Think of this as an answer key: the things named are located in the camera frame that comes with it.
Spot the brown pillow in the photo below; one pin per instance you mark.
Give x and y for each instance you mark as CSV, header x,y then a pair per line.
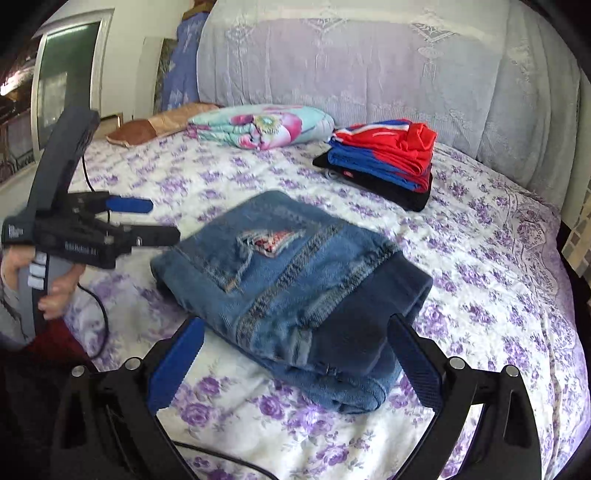
x,y
152,127

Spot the white lace headboard cover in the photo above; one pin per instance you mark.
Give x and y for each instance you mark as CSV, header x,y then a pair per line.
x,y
369,69

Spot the floral colourful pillow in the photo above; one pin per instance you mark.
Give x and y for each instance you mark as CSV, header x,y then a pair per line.
x,y
277,127

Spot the blue folded sports garment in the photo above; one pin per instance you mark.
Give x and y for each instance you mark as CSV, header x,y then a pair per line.
x,y
364,162

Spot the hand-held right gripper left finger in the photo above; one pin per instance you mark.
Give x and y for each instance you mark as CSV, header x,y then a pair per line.
x,y
178,364

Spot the wooden headboard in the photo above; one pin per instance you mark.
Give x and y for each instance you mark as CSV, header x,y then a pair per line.
x,y
198,9

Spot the person's left forearm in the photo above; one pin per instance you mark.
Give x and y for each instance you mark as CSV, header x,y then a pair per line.
x,y
9,314

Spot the purple floral bedsheet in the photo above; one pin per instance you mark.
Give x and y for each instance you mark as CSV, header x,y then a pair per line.
x,y
461,258

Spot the person's left hand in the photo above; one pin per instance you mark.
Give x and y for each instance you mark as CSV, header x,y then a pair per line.
x,y
60,295

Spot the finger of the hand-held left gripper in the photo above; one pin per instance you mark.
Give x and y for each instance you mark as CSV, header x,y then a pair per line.
x,y
131,205
159,236

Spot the red folded sports garment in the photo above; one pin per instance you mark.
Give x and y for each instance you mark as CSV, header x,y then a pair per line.
x,y
392,138

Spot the blue denim pants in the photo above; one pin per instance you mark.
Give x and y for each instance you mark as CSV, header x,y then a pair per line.
x,y
286,286

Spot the dark red cloth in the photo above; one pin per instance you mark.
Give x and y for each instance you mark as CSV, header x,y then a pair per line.
x,y
55,344

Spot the blue patterned cloth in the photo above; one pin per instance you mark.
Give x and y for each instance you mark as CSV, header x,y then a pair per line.
x,y
184,69

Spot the black folded garment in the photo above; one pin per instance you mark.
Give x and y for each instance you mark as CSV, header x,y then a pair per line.
x,y
397,197

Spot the white framed glass door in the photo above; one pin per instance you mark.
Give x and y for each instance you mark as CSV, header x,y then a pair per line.
x,y
69,69

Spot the grey beige plaid curtain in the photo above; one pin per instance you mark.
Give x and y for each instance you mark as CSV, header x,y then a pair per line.
x,y
579,240

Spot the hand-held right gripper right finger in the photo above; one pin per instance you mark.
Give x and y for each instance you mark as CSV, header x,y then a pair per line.
x,y
415,369

